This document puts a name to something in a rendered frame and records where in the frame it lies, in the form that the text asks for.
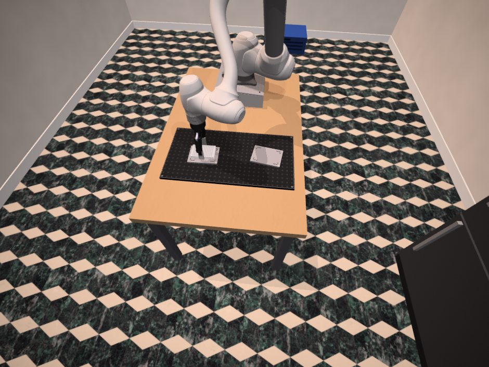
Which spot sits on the black perforated breadboard plate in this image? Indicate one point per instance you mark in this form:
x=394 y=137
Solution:
x=233 y=166

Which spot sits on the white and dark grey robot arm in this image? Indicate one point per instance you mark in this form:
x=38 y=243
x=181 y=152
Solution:
x=240 y=60

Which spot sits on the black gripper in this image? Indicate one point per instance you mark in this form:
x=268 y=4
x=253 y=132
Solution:
x=200 y=138

